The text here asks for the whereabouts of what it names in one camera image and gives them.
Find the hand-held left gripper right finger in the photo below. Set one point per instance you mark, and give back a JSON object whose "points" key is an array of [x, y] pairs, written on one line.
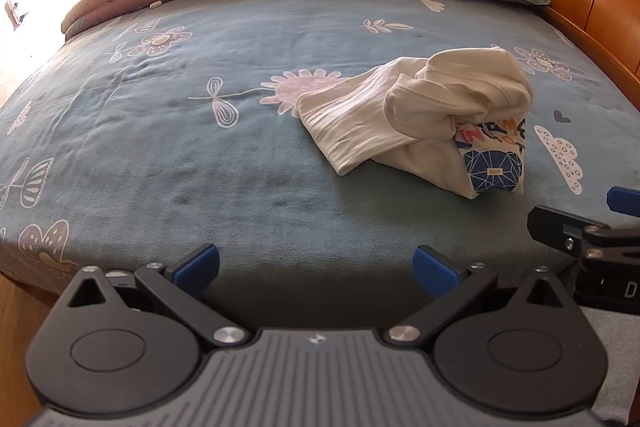
{"points": [[435, 269]]}

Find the grey cloth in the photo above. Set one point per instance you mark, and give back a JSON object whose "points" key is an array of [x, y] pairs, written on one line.
{"points": [[617, 357]]}

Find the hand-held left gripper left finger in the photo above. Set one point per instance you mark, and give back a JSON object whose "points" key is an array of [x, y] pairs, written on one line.
{"points": [[197, 269]]}

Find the white printed long-sleeve shirt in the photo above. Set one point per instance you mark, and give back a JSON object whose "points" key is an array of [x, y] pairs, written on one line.
{"points": [[375, 122]]}

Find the wall power strip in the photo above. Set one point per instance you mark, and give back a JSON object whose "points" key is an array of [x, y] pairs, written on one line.
{"points": [[13, 13]]}

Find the blue floral bed sheet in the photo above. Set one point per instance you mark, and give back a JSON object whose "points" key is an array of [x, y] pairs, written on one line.
{"points": [[200, 157]]}

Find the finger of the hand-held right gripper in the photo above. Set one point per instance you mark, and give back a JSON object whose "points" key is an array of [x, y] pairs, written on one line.
{"points": [[555, 224], [622, 199]]}

